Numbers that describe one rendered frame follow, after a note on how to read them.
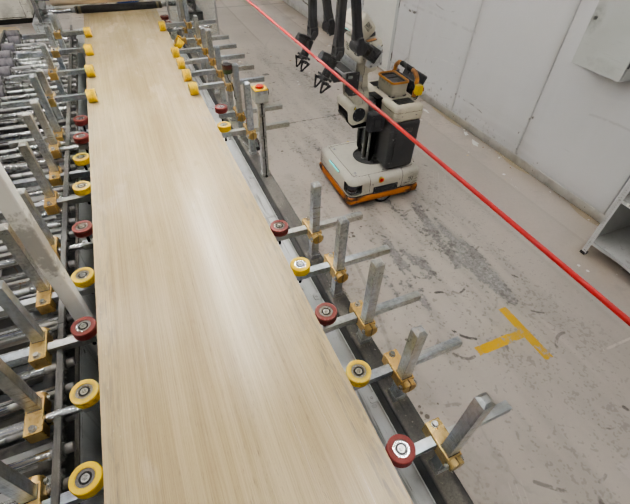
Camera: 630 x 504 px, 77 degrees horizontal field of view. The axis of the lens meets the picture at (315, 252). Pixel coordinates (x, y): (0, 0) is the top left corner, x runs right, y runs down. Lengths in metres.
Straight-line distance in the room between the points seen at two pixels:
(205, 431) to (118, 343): 0.44
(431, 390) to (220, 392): 1.39
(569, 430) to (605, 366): 0.53
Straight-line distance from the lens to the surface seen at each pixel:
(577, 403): 2.69
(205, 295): 1.50
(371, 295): 1.36
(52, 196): 2.29
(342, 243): 1.50
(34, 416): 1.50
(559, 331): 2.94
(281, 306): 1.43
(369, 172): 3.27
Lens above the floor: 2.03
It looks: 44 degrees down
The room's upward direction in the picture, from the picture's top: 2 degrees clockwise
